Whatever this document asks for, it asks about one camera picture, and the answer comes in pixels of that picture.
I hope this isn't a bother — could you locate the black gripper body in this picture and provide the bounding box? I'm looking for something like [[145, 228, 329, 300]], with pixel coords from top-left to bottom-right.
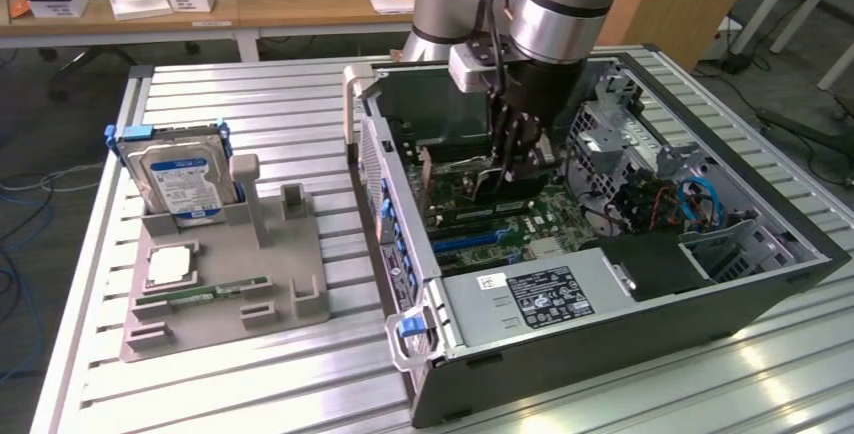
[[498, 57, 588, 121]]

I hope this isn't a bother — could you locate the graphics card with metal bracket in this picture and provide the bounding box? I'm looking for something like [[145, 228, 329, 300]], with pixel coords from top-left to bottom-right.
[[417, 143, 546, 205]]

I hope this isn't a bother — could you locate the metal disk bay cage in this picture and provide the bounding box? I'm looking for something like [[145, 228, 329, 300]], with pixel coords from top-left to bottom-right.
[[565, 98, 669, 205]]

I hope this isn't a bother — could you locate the green motherboard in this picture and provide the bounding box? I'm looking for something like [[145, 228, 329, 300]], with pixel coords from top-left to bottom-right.
[[386, 118, 602, 278]]

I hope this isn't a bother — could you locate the black installed RAM stick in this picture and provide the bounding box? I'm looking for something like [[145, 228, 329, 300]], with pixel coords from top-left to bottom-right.
[[437, 201, 536, 228]]

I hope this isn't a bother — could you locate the silver chipset heatsink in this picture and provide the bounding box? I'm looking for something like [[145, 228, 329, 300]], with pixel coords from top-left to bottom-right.
[[530, 238, 569, 260]]

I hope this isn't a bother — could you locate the blue expansion slot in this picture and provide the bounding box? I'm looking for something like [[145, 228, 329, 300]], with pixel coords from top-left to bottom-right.
[[430, 231, 509, 255]]

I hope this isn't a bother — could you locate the wooden cabinet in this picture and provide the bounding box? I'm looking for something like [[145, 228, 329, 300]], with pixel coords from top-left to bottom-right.
[[586, 0, 766, 70]]

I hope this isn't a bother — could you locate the grey power supply unit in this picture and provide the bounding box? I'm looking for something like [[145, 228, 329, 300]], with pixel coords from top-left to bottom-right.
[[439, 248, 636, 348]]

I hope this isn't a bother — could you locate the wooden desk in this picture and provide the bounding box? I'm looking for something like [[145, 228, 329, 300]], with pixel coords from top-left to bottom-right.
[[0, 0, 602, 63]]

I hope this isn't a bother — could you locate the blue case latch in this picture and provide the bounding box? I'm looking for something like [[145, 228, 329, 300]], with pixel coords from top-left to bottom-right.
[[394, 317, 429, 339]]

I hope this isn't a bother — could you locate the open black PC case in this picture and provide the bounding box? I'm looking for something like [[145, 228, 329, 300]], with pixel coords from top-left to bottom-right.
[[341, 51, 853, 430]]

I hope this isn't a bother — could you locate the hard disk in blue carrier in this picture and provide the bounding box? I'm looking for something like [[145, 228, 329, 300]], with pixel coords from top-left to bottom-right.
[[103, 121, 235, 228]]

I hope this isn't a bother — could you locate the grey parts rack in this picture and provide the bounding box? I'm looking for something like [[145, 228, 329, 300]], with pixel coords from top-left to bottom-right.
[[118, 151, 333, 364]]

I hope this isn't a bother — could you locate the green RAM stick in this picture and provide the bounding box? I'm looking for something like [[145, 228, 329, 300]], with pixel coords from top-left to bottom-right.
[[137, 277, 275, 308]]

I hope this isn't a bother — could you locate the silver CPU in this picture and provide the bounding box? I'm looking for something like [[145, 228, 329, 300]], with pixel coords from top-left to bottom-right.
[[145, 248, 199, 288]]

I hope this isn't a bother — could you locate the white round container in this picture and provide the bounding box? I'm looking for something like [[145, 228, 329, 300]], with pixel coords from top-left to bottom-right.
[[107, 0, 174, 21]]

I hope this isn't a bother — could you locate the white box with black lid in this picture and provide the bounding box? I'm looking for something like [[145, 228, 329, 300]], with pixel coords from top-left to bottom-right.
[[18, 0, 92, 19]]

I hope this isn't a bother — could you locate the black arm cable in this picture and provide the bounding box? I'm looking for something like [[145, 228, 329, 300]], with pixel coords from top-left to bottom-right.
[[485, 0, 529, 103]]

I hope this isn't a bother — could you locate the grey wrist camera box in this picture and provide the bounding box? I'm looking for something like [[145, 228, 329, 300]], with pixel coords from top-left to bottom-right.
[[447, 43, 509, 95]]

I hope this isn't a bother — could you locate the red wire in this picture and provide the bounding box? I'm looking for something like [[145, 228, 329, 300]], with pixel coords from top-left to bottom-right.
[[652, 184, 684, 221]]

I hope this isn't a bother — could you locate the blue wire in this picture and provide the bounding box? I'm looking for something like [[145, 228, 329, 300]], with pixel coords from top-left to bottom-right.
[[677, 176, 729, 230]]

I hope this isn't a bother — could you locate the white table frame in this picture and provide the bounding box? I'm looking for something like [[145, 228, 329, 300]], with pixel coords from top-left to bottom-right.
[[730, 0, 854, 90]]

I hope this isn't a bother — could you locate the blue floor cable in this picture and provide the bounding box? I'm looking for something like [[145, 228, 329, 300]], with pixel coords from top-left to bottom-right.
[[0, 188, 55, 385]]

